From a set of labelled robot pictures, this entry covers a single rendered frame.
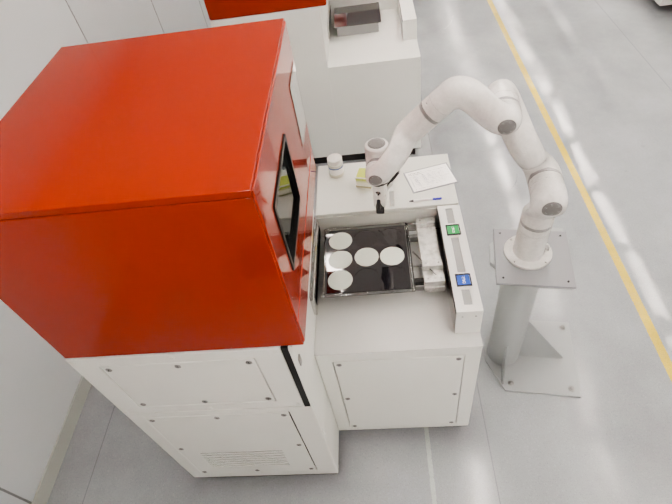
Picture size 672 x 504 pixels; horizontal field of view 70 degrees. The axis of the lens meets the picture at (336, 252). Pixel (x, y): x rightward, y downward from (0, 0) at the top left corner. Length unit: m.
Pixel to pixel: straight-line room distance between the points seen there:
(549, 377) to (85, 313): 2.19
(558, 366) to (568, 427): 0.32
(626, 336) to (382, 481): 1.51
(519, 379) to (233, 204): 2.05
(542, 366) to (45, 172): 2.39
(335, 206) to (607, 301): 1.73
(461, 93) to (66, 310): 1.27
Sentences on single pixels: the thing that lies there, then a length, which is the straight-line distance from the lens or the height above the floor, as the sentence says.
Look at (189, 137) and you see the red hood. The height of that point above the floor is 1.82.
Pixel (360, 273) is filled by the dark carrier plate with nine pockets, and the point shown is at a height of 0.90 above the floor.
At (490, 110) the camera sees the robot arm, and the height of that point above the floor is 1.58.
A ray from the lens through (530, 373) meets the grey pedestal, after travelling 2.78.
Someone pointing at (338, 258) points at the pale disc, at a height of 0.90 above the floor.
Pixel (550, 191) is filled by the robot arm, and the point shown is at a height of 1.25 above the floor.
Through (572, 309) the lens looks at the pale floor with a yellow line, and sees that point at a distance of 3.08.
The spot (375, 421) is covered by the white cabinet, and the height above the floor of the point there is 0.18.
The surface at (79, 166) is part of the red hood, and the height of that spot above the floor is 1.82.
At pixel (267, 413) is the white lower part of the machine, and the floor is 0.78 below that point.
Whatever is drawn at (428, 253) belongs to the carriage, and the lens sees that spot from 2.05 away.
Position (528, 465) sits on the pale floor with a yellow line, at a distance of 2.60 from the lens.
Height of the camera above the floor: 2.43
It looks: 48 degrees down
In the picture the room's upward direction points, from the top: 11 degrees counter-clockwise
